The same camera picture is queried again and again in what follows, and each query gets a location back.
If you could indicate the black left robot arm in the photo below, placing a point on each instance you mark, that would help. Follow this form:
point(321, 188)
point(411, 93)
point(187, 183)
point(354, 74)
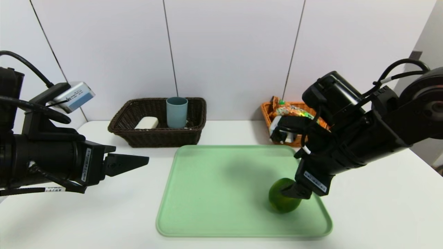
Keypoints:
point(34, 155)

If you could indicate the dark brown wicker basket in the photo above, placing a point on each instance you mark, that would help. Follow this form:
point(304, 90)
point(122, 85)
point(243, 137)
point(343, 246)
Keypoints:
point(155, 138)

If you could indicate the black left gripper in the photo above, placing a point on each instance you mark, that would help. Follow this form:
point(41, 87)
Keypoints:
point(90, 164)

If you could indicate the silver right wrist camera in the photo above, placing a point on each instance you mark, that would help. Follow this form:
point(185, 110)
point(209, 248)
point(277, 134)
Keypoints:
point(282, 133)

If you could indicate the orange wicker basket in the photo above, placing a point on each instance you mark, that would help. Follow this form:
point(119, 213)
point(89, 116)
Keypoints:
point(268, 114)

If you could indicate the light green plastic tray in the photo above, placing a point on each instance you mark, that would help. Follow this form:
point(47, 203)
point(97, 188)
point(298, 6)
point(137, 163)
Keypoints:
point(214, 207)

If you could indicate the orange snack bag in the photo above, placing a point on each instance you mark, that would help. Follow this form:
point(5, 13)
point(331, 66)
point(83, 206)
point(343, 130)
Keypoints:
point(294, 110)

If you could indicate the dark wall fixture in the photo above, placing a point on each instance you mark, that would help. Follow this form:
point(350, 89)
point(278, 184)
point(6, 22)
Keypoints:
point(415, 55)

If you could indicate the blue-grey plastic cup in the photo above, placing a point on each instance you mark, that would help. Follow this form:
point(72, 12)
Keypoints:
point(177, 114)

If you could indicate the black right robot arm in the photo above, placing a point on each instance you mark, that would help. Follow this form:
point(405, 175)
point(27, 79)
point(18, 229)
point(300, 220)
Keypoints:
point(380, 128)

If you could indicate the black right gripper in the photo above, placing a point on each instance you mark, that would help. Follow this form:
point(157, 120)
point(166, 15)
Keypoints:
point(314, 180)

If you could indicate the green lime fruit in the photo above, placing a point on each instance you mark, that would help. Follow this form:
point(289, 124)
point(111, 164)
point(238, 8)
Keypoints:
point(280, 202)

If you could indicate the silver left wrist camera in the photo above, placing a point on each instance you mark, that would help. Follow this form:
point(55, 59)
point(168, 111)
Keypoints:
point(72, 97)

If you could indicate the white soap bar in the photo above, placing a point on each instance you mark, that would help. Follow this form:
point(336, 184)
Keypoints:
point(147, 123)

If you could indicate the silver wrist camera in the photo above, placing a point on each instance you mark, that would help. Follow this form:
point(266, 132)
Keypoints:
point(72, 97)
point(282, 133)

